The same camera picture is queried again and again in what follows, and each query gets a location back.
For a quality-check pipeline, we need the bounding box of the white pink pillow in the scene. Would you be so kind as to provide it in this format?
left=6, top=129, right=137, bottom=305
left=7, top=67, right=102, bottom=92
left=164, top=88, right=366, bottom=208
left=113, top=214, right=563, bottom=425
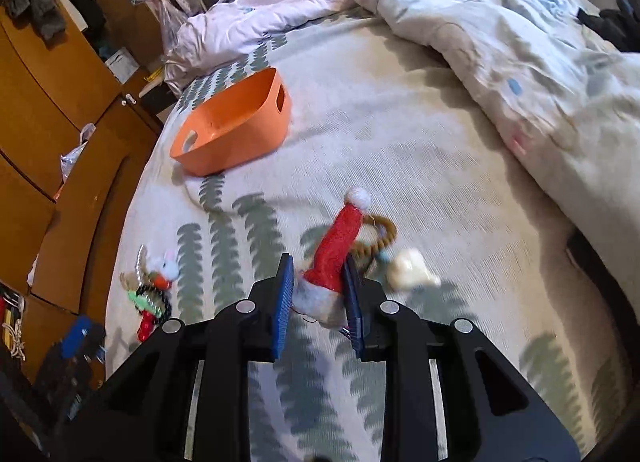
left=164, top=0, right=355, bottom=95

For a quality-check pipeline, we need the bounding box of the white plush bunny charm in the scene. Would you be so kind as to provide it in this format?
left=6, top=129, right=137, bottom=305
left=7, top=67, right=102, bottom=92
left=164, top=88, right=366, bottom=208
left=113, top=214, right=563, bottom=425
left=146, top=255, right=180, bottom=291

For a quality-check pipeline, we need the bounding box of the wooden wardrobe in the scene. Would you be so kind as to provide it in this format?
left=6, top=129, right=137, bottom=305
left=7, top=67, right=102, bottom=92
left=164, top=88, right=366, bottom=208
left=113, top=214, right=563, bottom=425
left=1, top=16, right=160, bottom=378

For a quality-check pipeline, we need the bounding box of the grey hanging garment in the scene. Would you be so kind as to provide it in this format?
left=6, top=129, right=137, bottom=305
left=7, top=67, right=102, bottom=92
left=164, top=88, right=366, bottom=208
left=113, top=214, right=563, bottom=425
left=4, top=0, right=66, bottom=43

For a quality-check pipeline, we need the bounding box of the white seashell ornament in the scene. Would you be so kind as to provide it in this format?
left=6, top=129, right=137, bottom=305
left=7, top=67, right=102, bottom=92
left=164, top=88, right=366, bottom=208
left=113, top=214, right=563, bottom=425
left=386, top=248, right=442, bottom=291

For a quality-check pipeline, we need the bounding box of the green leaf pattern bedspread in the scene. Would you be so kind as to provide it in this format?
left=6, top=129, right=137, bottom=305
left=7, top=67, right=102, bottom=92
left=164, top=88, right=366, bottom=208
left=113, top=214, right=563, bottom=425
left=106, top=8, right=630, bottom=453

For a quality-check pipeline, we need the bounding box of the red bead black bracelet cluster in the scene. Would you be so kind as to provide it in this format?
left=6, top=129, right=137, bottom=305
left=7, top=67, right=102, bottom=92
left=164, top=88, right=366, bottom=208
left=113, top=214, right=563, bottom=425
left=119, top=245, right=172, bottom=343

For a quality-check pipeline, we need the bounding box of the red white santa hat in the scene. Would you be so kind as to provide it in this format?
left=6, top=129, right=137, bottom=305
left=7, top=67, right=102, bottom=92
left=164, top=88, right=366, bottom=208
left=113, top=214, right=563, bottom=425
left=292, top=187, right=371, bottom=328

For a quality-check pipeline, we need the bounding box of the floral patterned duvet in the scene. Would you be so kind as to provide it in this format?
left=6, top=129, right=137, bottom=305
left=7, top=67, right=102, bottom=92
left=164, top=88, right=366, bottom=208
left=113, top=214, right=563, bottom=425
left=356, top=0, right=639, bottom=303

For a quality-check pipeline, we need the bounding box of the orange plastic basket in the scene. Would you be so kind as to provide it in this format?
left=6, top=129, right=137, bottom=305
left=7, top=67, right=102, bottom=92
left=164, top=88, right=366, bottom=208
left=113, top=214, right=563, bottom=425
left=169, top=68, right=292, bottom=177

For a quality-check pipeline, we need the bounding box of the white plastic bag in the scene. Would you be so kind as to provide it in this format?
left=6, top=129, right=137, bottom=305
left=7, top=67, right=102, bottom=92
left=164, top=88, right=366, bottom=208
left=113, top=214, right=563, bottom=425
left=60, top=123, right=96, bottom=182

